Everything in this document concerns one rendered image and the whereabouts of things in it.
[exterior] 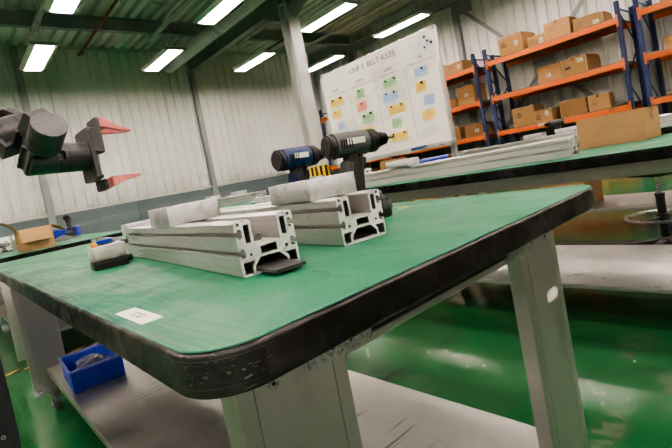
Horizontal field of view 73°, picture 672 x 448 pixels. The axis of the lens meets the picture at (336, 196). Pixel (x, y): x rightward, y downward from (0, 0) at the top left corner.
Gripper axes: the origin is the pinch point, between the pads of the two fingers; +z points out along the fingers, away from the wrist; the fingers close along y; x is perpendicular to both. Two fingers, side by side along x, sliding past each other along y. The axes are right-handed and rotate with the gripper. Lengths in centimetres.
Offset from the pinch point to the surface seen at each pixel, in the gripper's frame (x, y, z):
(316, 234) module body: -34.1, -25.4, 14.4
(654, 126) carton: -70, -21, 218
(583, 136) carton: -41, -17, 213
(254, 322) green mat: -56, -30, -20
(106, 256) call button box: 26.5, -20.3, 0.8
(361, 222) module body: -42, -25, 19
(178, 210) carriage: -7.6, -14.5, 3.3
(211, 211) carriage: -9.2, -16.1, 10.0
